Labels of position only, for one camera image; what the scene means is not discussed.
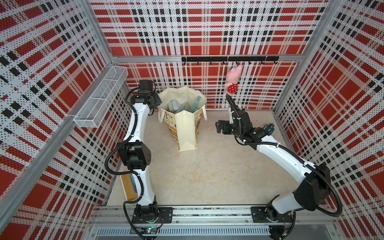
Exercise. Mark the teal alarm clock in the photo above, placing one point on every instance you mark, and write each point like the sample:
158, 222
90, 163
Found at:
269, 129

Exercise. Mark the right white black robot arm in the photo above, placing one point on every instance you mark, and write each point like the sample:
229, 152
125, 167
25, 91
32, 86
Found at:
315, 191

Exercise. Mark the teal pencil case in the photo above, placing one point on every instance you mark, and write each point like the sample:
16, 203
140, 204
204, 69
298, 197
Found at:
195, 104

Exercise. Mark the pink plush pig toy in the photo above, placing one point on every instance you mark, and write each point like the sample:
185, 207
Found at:
232, 79

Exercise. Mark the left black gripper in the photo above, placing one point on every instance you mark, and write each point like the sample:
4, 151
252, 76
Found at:
158, 100

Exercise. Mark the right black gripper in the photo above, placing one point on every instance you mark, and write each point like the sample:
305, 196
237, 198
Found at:
226, 123

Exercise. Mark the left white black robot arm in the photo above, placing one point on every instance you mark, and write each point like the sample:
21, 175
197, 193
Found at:
133, 152

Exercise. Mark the cream floral canvas bag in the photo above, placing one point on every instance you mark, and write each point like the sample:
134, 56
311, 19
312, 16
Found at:
183, 126

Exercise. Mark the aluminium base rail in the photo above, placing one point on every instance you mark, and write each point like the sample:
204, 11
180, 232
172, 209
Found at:
212, 222

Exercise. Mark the light blue box in bag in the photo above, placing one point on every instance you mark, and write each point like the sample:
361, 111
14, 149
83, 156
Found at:
175, 107

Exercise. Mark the white box wooden lid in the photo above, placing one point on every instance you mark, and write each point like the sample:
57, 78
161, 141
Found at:
129, 187

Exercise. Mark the white wire mesh shelf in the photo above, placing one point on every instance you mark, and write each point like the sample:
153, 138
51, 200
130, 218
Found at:
100, 99

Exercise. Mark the black wall hook rail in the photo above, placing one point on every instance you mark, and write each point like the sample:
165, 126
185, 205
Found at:
260, 59

